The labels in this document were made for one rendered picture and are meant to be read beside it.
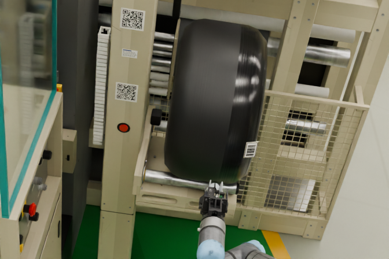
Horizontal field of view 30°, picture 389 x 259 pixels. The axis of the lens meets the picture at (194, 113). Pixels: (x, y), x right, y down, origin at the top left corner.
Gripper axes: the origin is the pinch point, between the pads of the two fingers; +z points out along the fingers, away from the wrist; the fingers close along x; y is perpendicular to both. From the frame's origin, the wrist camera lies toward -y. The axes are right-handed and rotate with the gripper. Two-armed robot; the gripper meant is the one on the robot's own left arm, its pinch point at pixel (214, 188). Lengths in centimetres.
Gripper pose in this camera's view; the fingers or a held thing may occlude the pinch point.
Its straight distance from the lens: 231.7
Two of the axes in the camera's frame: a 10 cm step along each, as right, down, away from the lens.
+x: -9.9, -1.5, -0.2
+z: 0.6, -5.4, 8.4
